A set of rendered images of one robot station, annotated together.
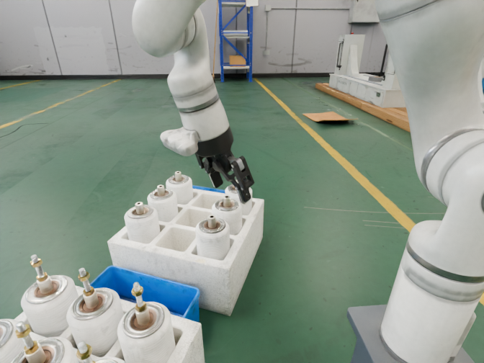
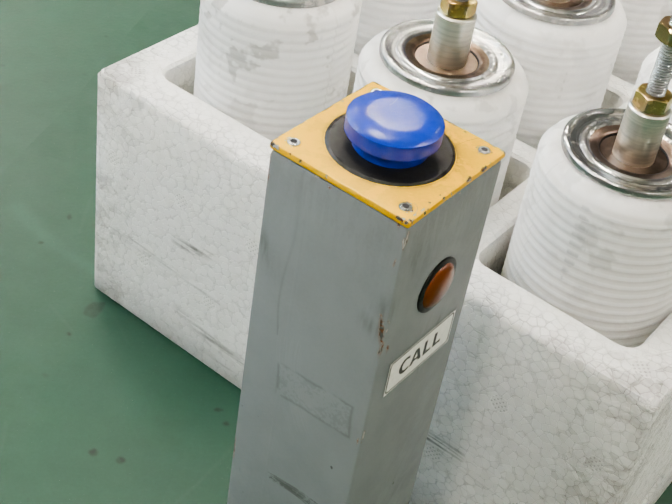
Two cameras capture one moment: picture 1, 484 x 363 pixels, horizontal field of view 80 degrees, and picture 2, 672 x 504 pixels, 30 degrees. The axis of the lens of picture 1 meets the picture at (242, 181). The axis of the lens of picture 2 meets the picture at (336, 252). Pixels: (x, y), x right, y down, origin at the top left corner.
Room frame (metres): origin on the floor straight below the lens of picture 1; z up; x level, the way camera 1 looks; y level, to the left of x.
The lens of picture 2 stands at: (-0.42, 0.26, 0.60)
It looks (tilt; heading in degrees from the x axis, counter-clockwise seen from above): 39 degrees down; 14
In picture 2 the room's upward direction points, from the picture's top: 10 degrees clockwise
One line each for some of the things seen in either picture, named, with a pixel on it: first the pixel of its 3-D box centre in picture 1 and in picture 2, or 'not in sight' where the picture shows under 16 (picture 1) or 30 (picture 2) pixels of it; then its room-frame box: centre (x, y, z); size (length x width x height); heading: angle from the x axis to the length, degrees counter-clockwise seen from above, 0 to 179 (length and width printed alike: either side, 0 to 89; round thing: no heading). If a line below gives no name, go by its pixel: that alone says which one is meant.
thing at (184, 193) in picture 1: (181, 200); not in sight; (0.97, 0.24, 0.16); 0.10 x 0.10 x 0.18
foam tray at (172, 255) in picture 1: (196, 239); not in sight; (0.82, 0.16, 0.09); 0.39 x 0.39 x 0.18; 72
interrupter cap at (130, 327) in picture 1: (143, 320); not in sight; (0.37, 0.18, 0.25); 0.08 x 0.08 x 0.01
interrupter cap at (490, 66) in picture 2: not in sight; (446, 58); (0.18, 0.37, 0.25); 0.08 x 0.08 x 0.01
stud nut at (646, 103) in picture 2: not in sight; (653, 98); (0.14, 0.26, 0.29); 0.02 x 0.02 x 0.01; 17
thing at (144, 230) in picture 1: (145, 236); not in sight; (0.74, 0.31, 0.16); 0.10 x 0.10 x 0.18
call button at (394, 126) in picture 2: not in sight; (392, 135); (-0.01, 0.35, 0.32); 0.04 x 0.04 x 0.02
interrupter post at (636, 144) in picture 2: not in sight; (641, 133); (0.14, 0.26, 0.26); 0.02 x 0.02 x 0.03
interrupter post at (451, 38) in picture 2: not in sight; (451, 37); (0.18, 0.37, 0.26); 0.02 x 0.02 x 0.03
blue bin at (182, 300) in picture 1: (145, 305); not in sight; (0.56, 0.27, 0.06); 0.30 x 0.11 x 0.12; 72
